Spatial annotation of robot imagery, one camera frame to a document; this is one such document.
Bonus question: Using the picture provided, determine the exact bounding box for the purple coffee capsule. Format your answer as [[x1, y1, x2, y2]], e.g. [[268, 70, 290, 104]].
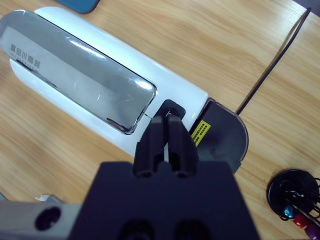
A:
[[306, 224, 320, 240]]

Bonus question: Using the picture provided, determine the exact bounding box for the silver coffee machine lid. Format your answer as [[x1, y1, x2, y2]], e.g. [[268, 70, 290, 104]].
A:
[[0, 9, 158, 136]]

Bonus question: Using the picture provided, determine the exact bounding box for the white capsule coffee machine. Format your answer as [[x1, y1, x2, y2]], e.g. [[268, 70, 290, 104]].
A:
[[0, 6, 210, 157]]

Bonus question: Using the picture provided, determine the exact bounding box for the black power cable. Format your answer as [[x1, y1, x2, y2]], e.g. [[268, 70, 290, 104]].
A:
[[236, 7, 312, 116]]

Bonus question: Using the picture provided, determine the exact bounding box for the clear water tank black lid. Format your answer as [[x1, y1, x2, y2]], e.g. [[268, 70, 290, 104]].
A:
[[188, 97, 250, 176]]

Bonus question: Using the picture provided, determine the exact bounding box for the teal plastic tray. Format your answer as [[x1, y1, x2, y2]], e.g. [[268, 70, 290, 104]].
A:
[[53, 0, 101, 15]]

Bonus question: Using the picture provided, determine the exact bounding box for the small red coffee capsule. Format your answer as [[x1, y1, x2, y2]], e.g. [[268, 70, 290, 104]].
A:
[[292, 214, 311, 230]]

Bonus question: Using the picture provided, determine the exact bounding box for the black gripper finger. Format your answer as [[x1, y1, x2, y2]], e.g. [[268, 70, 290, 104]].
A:
[[166, 115, 200, 179], [133, 116, 169, 179]]

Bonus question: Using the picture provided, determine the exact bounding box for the black wire capsule holder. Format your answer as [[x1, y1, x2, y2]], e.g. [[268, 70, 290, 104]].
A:
[[266, 169, 320, 240]]

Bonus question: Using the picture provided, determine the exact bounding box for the blue coffee capsule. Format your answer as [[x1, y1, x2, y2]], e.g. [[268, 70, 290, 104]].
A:
[[283, 205, 296, 219]]

